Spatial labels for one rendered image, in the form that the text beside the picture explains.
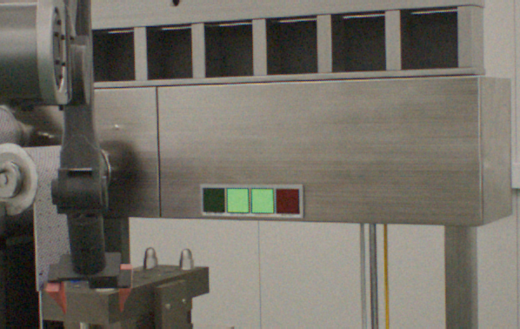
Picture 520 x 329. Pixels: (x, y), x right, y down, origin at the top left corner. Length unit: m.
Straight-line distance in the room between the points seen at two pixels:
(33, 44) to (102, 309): 1.07
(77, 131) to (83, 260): 0.22
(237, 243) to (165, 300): 2.78
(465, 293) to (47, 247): 0.89
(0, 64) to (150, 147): 1.34
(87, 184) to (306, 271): 3.25
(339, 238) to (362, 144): 2.59
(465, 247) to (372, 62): 0.44
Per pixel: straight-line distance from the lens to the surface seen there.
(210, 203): 2.45
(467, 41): 2.23
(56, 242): 2.37
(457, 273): 2.42
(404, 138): 2.26
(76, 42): 1.47
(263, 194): 2.38
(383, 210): 2.29
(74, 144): 1.76
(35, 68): 1.21
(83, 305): 2.22
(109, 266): 1.88
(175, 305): 2.36
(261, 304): 5.08
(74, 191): 1.77
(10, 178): 2.31
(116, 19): 2.59
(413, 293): 4.78
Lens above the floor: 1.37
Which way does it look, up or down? 3 degrees down
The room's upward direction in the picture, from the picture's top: 1 degrees counter-clockwise
